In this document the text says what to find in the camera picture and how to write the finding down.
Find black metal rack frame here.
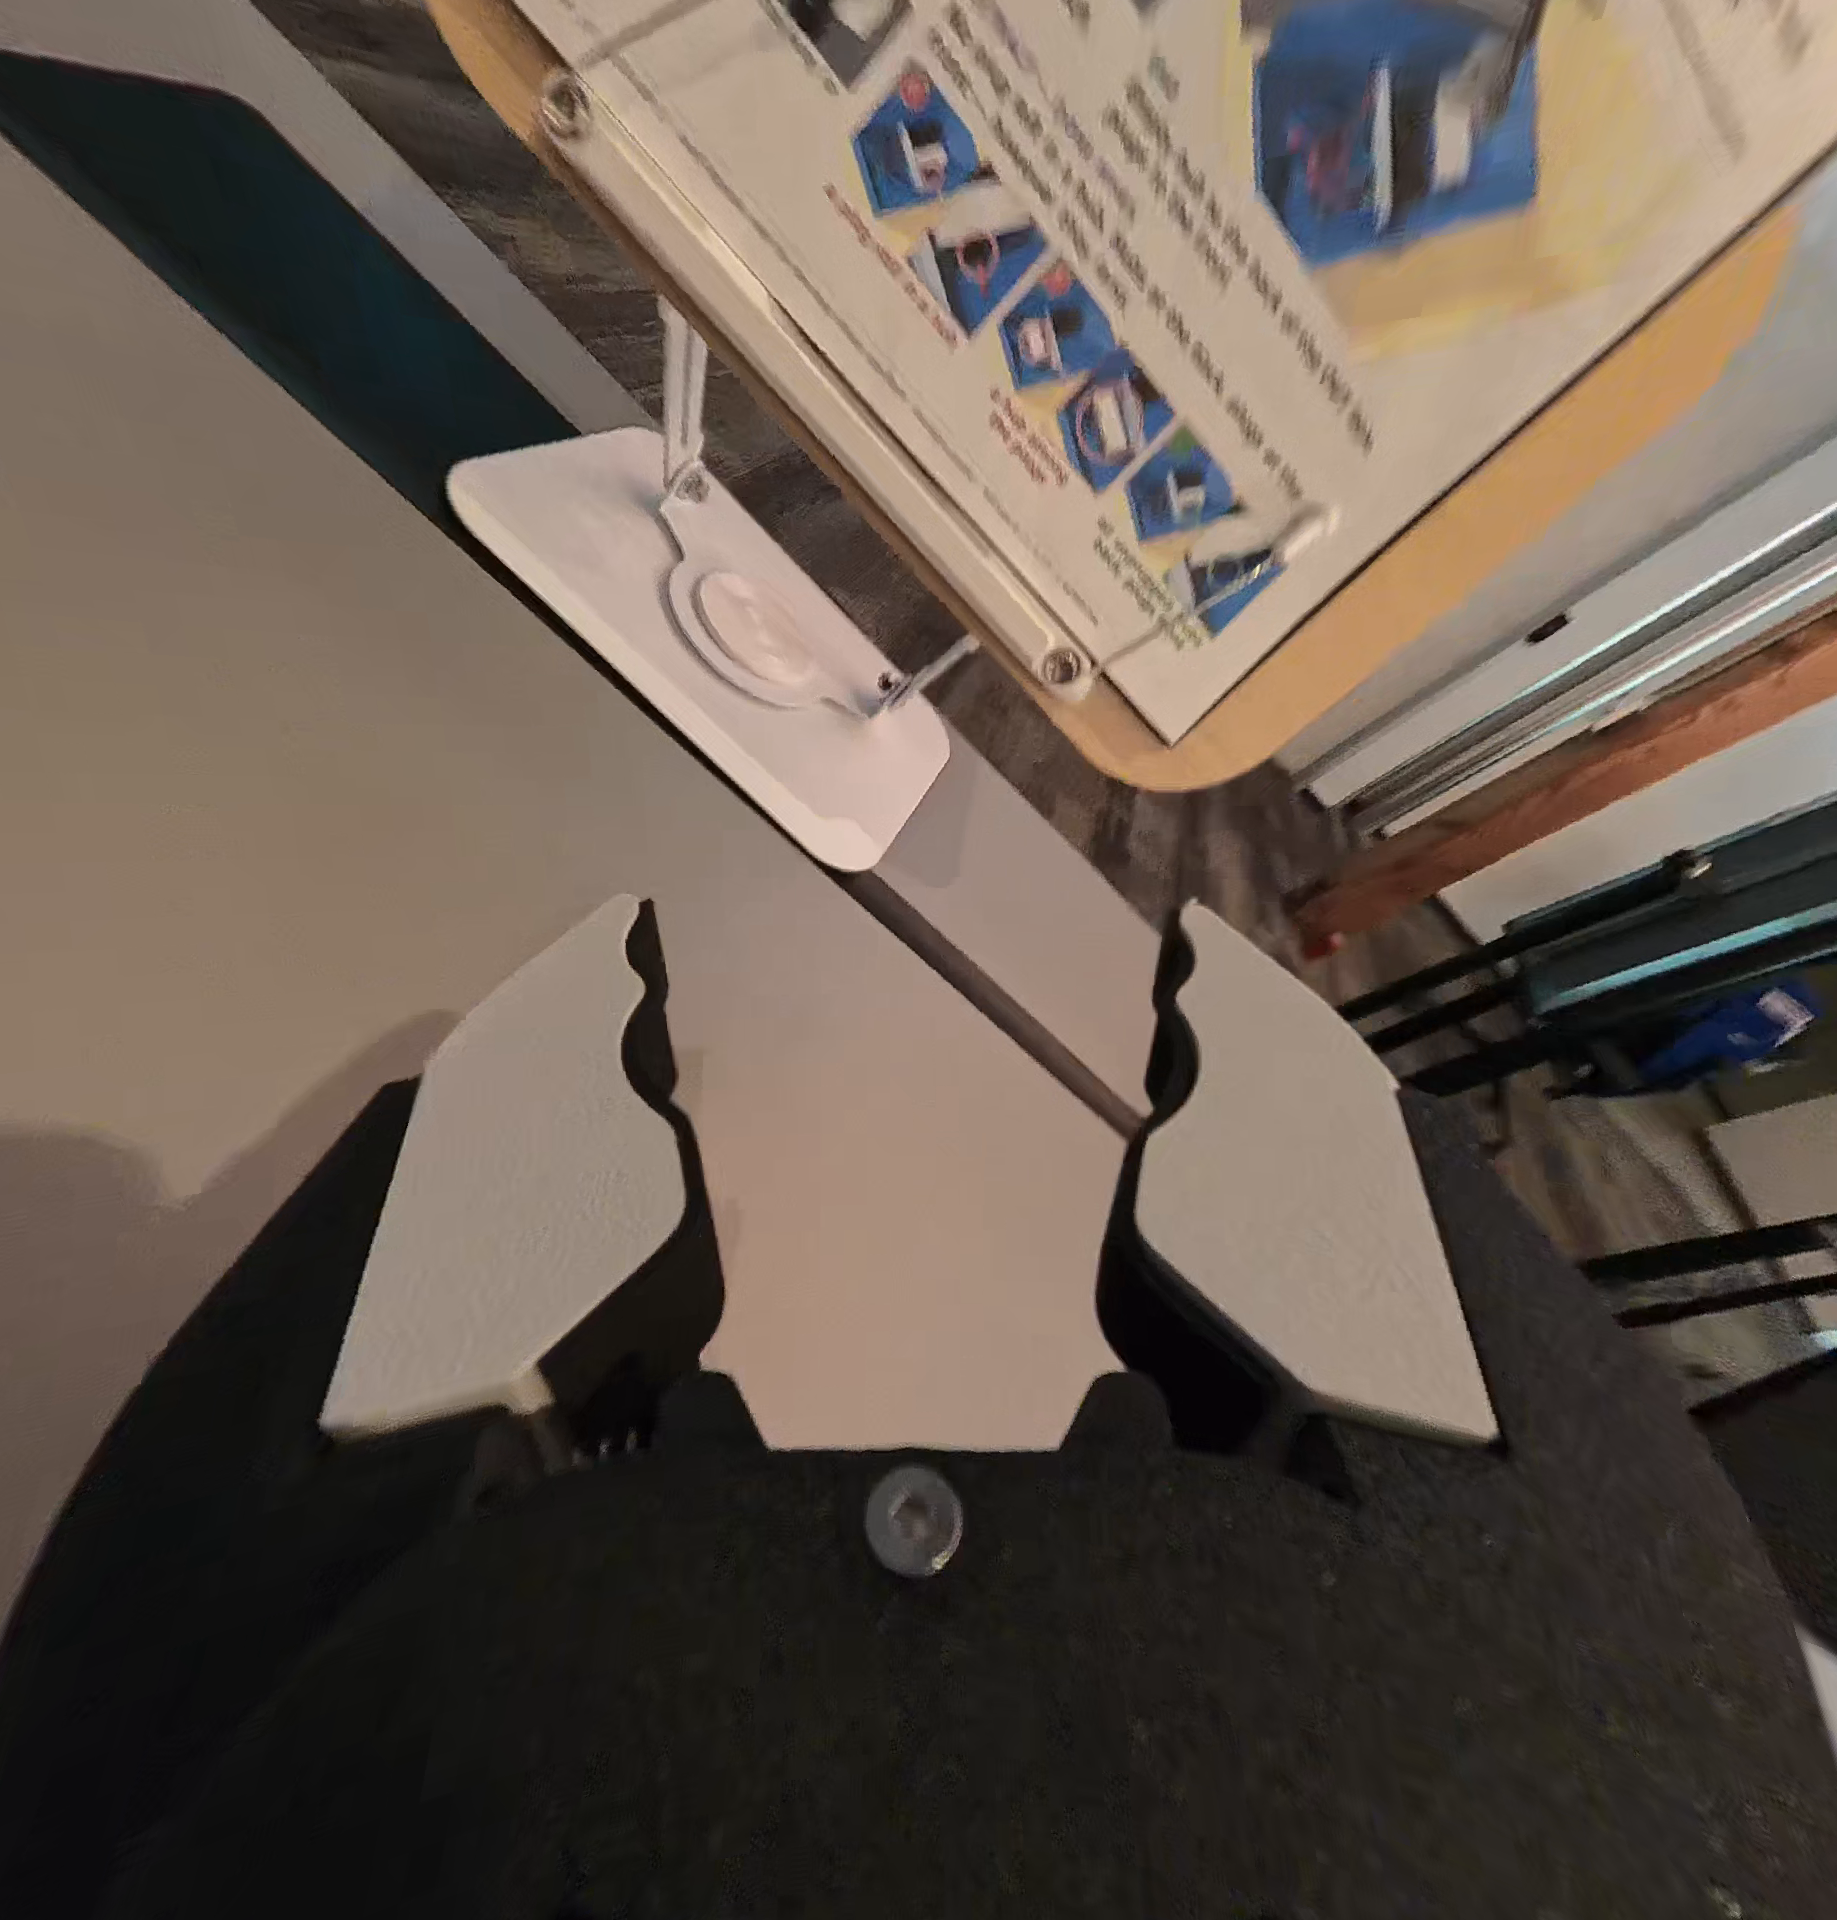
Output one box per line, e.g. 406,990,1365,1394
1330,901,1837,1338

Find white sheet stand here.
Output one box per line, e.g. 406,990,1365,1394
449,292,994,872

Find wooden beam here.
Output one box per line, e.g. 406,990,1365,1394
1292,592,1837,955

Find teal case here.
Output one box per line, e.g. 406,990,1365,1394
1504,781,1837,1039

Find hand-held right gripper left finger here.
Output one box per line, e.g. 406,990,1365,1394
318,895,729,1441

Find grey desk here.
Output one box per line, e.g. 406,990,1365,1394
0,91,1152,1729

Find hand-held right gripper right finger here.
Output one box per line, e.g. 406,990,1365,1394
1094,901,1506,1453

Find white metal rails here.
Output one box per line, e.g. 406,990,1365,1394
1284,480,1837,835

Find small blue crate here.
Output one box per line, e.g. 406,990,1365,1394
1639,982,1827,1083

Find clear sheet holder strip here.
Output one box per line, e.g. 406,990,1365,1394
540,66,1097,709

